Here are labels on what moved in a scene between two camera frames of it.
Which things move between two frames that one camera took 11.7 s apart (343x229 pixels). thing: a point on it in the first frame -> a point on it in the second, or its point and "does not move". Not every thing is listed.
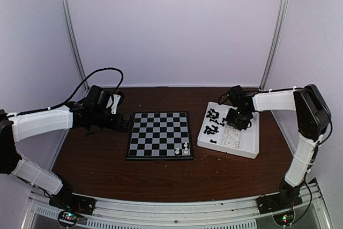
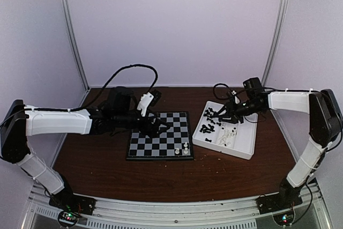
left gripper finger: x=126 y=118 -> x=159 y=122
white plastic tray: x=215 y=134 does not move
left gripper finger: x=126 y=126 -> x=162 y=129
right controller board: x=284 y=219 does not move
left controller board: x=67 y=219 does not move
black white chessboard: x=159 y=135 does not move
